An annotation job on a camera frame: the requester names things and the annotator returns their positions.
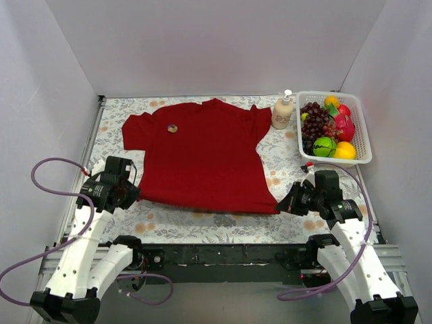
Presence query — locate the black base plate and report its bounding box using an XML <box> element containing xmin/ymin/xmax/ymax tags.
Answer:
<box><xmin>124</xmin><ymin>244</ymin><xmax>331</xmax><ymax>288</ymax></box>

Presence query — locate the orange fruit top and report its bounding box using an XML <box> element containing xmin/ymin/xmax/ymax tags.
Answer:
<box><xmin>324</xmin><ymin>96</ymin><xmax>340</xmax><ymax>107</ymax></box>

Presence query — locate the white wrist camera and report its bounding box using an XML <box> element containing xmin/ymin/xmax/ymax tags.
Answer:
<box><xmin>301</xmin><ymin>161</ymin><xmax>315</xmax><ymax>184</ymax></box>
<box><xmin>81</xmin><ymin>159</ymin><xmax>105</xmax><ymax>177</ymax></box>

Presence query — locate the yellow orange fruit bottom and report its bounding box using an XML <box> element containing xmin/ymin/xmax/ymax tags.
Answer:
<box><xmin>333</xmin><ymin>142</ymin><xmax>356</xmax><ymax>159</ymax></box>

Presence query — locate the floral table mat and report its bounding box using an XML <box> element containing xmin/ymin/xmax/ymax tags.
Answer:
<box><xmin>67</xmin><ymin>95</ymin><xmax>379</xmax><ymax>244</ymax></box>

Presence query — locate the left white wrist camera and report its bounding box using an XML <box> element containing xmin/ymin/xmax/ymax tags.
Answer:
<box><xmin>81</xmin><ymin>159</ymin><xmax>105</xmax><ymax>177</ymax></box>

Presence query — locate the red apple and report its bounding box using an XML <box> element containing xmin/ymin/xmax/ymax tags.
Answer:
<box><xmin>337</xmin><ymin>104</ymin><xmax>351</xmax><ymax>117</ymax></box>

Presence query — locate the round brooch badge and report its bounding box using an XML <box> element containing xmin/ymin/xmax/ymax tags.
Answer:
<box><xmin>167</xmin><ymin>124</ymin><xmax>178</xmax><ymax>134</ymax></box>

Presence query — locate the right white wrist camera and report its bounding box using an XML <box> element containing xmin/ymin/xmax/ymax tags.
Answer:
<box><xmin>301</xmin><ymin>161</ymin><xmax>315</xmax><ymax>184</ymax></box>

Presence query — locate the red t-shirt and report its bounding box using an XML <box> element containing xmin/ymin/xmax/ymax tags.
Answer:
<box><xmin>121</xmin><ymin>99</ymin><xmax>277</xmax><ymax>215</ymax></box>

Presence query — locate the aluminium frame rail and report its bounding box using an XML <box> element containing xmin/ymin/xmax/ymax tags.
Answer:
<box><xmin>39</xmin><ymin>244</ymin><xmax>406</xmax><ymax>274</ymax></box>

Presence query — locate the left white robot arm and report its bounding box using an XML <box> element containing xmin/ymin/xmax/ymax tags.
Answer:
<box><xmin>30</xmin><ymin>156</ymin><xmax>144</xmax><ymax>323</ymax></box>

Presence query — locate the white plastic basket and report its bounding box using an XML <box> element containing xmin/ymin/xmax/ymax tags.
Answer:
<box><xmin>296</xmin><ymin>91</ymin><xmax>372</xmax><ymax>167</ymax></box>

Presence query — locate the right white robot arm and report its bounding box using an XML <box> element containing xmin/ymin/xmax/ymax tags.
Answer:
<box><xmin>277</xmin><ymin>165</ymin><xmax>419</xmax><ymax>323</ymax></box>

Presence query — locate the beige pump soap bottle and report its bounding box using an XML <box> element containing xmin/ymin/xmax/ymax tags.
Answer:
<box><xmin>271</xmin><ymin>89</ymin><xmax>294</xmax><ymax>130</ymax></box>

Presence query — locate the purple grape bunch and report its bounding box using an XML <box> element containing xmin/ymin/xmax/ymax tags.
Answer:
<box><xmin>300</xmin><ymin>102</ymin><xmax>339</xmax><ymax>155</ymax></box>

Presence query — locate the pink dragon fruit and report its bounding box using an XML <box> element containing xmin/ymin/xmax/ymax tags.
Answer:
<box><xmin>333</xmin><ymin>114</ymin><xmax>356</xmax><ymax>142</ymax></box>

